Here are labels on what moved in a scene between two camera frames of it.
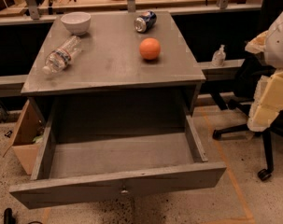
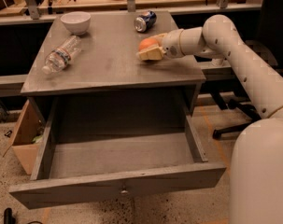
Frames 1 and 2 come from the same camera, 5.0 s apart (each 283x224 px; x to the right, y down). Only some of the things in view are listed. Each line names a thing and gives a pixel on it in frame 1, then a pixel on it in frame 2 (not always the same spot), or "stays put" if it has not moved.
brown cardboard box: [27, 137] stays put
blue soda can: [145, 21] stays put
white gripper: [279, 44] to [171, 44]
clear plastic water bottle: [61, 57] stays put
